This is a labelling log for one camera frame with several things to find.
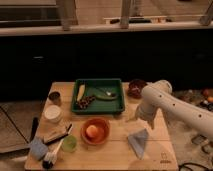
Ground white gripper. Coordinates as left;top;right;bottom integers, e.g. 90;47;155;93
135;101;158;129

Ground light blue towel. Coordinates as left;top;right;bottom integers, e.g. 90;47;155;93
127;129;149;159

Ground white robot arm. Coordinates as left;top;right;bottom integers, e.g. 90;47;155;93
135;80;213;141

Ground dark red bowl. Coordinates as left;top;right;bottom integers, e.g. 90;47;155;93
127;79;147;99

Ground green plastic tray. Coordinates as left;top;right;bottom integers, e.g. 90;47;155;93
71;78;125;115

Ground orange plate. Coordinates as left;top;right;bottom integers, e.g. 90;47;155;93
80;117;110;145

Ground green cucumber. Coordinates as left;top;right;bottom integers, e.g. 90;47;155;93
87;87;117;101

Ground orange ball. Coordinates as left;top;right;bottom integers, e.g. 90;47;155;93
86;125;99;138

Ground dark grape bunch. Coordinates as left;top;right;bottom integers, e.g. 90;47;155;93
77;95;95;109

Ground yellow corn cob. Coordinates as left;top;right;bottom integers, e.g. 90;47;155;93
77;84;85;101

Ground green cup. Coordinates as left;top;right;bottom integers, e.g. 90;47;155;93
61;135;77;152

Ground wooden block brush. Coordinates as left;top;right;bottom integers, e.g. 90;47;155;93
43;126;70;145

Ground white round container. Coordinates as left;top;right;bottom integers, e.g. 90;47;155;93
44;105;61;123

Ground blue sponge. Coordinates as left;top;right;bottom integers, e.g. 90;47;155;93
29;137;48;160

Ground black cable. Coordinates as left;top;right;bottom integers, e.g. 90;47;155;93
178;161;211;171

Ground black handled tool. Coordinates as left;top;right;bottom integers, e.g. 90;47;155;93
30;117;39;141

